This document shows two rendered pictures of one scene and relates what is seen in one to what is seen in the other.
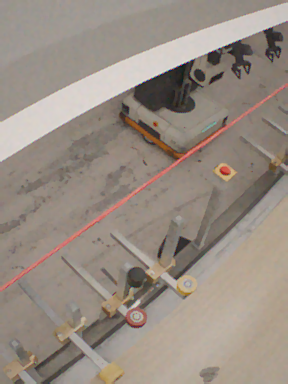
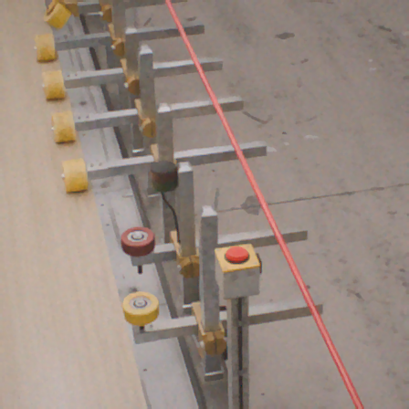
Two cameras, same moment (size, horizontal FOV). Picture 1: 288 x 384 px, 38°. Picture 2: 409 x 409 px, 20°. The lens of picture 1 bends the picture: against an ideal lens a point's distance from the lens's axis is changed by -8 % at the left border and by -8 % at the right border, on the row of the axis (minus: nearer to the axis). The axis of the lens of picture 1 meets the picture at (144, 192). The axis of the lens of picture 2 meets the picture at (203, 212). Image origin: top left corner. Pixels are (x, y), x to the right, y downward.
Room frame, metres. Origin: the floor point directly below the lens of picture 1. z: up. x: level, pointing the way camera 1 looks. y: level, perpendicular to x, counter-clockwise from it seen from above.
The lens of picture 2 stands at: (2.26, -1.57, 2.47)
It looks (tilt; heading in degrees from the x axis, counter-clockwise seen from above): 34 degrees down; 132
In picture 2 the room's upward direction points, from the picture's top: 2 degrees counter-clockwise
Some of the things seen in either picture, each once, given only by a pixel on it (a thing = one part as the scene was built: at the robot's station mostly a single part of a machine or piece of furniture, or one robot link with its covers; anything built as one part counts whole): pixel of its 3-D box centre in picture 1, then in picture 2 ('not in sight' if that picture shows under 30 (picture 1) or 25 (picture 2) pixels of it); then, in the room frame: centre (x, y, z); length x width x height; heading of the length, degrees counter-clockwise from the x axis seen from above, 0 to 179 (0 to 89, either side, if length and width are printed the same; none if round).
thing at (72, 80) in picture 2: not in sight; (137, 72); (0.14, 0.50, 0.95); 0.50 x 0.04 x 0.04; 53
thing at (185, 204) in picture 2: (122, 295); (187, 249); (0.76, 0.01, 0.87); 0.04 x 0.04 x 0.48; 53
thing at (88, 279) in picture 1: (99, 290); (219, 245); (0.78, 0.11, 0.84); 0.43 x 0.03 x 0.04; 53
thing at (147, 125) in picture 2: (20, 365); (147, 118); (0.34, 0.32, 0.95); 0.14 x 0.06 x 0.05; 143
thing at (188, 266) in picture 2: (118, 302); (184, 254); (0.74, 0.02, 0.85); 0.14 x 0.06 x 0.05; 143
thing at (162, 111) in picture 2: (75, 330); (167, 187); (0.56, 0.16, 0.89); 0.04 x 0.04 x 0.48; 53
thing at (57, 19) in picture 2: not in sight; (57, 14); (-0.37, 0.65, 0.93); 0.09 x 0.08 x 0.09; 53
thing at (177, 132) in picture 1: (175, 113); not in sight; (2.78, -0.14, 0.16); 0.67 x 0.64 x 0.25; 53
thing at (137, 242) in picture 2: (135, 321); (139, 253); (0.67, -0.05, 0.85); 0.08 x 0.08 x 0.11
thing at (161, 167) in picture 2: (134, 288); (165, 206); (0.74, -0.02, 1.01); 0.06 x 0.06 x 0.22; 53
